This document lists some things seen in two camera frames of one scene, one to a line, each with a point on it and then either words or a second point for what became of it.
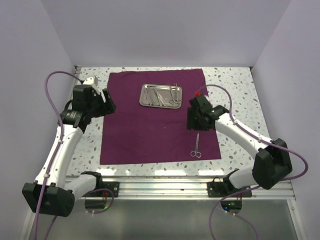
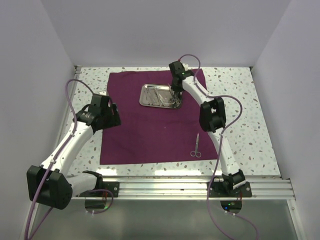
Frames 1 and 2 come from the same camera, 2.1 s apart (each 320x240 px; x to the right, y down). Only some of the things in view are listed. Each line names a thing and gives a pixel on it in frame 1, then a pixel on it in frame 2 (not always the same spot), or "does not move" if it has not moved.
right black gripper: x=191 y=124 -> x=175 y=89
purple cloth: x=134 y=135 does not move
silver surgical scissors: x=171 y=100 does not move
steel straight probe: x=156 y=95 does not move
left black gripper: x=108 y=107 -> x=114 y=120
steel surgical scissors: x=193 y=153 does not move
